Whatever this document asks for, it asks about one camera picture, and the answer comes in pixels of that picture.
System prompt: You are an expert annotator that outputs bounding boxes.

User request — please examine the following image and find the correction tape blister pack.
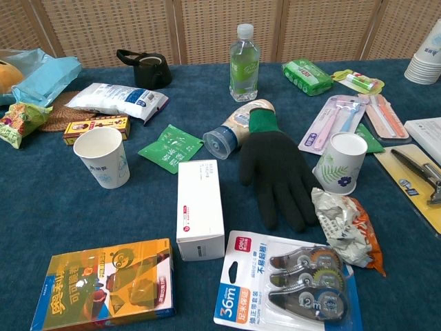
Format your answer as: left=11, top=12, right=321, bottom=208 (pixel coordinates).
left=212, top=230, right=365, bottom=331

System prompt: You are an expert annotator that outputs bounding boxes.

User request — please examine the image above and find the black green work glove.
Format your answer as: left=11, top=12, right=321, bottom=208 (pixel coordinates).
left=238, top=106, right=325, bottom=234

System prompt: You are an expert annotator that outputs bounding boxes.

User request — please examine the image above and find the yellow orange snack box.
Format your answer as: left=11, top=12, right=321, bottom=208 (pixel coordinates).
left=30, top=237, right=176, bottom=331

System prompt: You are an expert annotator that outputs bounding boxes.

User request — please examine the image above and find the clear water bottle green label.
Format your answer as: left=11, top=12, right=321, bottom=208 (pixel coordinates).
left=229, top=23, right=260, bottom=103

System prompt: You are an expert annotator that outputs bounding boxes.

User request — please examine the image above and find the stack of white paper cups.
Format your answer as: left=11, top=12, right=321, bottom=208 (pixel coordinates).
left=404, top=23, right=441, bottom=86

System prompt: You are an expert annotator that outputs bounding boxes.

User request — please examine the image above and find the white paper cup fern print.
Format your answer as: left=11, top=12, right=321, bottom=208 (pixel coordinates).
left=312, top=132, right=369, bottom=196

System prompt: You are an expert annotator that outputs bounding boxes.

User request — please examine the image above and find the green sachet white text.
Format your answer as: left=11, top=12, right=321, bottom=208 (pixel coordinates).
left=137, top=123, right=204, bottom=174

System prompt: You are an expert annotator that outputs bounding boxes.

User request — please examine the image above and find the plain green sachet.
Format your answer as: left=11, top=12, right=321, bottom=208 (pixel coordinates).
left=354, top=123, right=386, bottom=154

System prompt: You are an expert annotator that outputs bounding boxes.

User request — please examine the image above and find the crumpled silver orange wrapper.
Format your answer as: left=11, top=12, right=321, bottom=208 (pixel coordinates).
left=310, top=187, right=387, bottom=278

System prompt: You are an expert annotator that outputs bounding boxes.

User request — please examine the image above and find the small yellow red box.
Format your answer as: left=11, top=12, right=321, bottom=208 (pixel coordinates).
left=62, top=115, right=132, bottom=146

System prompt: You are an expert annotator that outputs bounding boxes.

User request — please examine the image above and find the razor on yellow card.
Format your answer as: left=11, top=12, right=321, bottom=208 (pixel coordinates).
left=373, top=143, right=441, bottom=239

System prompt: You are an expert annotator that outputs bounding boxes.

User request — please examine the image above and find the black tape roll holder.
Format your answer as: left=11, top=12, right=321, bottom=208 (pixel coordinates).
left=116, top=49, right=173, bottom=90

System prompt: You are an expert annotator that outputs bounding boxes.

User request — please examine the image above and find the white rectangular carton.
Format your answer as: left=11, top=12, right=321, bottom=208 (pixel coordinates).
left=176, top=159, right=226, bottom=262

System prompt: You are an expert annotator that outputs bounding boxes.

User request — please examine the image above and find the lip balm blister pack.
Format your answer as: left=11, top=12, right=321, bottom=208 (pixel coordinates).
left=331, top=68, right=385, bottom=95

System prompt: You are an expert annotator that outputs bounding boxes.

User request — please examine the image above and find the orange pink razor pack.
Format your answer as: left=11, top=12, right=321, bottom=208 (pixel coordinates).
left=357, top=92, right=413, bottom=141

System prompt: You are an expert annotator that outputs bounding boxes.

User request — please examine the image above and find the woven folding screen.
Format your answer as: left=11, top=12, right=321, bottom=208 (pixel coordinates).
left=0, top=0, right=441, bottom=68

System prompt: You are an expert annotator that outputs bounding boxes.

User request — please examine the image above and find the green yellow snack packet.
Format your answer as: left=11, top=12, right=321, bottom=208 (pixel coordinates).
left=0, top=102, right=54, bottom=150

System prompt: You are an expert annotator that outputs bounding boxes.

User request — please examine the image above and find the white paper cup blue print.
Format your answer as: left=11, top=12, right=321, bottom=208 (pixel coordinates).
left=72, top=127, right=131, bottom=190

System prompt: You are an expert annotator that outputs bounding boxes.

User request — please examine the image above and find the green tissue pack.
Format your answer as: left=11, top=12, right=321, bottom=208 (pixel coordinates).
left=282, top=58, right=334, bottom=97

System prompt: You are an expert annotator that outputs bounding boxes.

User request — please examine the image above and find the round woven coaster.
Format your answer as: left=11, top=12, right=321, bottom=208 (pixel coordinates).
left=37, top=90, right=97, bottom=134

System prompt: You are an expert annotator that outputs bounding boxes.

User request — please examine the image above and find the beige squeeze sauce bottle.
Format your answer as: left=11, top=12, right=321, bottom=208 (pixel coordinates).
left=202, top=99, right=276, bottom=160

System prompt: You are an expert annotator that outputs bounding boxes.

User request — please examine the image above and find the pink blue toothbrush pack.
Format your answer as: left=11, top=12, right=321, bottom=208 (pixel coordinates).
left=298, top=94, right=369, bottom=154

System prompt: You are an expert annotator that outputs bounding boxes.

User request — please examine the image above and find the white blue powder bag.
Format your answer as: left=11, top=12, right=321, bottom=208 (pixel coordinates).
left=64, top=82, right=170, bottom=126

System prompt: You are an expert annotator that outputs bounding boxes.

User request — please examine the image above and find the light blue hamster tissue bag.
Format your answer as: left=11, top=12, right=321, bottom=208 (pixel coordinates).
left=0, top=48, right=83, bottom=108

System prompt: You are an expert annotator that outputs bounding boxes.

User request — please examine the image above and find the flat white paper box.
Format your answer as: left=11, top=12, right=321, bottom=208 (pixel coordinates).
left=403, top=117, right=441, bottom=156

